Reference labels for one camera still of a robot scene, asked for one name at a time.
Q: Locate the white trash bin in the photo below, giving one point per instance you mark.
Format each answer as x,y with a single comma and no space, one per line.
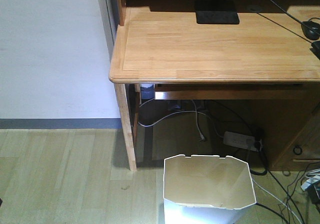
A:
206,189

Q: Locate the grey cylinder under desk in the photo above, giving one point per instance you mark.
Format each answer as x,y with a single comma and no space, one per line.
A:
147,91

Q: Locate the white power strip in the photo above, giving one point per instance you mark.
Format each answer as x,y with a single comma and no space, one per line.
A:
242,141

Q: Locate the black monitor stand base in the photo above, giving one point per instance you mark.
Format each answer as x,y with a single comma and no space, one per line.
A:
216,12

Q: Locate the wooden desk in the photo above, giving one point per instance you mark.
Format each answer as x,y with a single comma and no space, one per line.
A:
264,58

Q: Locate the black computer mouse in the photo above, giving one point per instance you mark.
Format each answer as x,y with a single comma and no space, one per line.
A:
311,30

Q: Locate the black object desk edge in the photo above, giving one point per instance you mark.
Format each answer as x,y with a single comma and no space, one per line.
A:
316,48

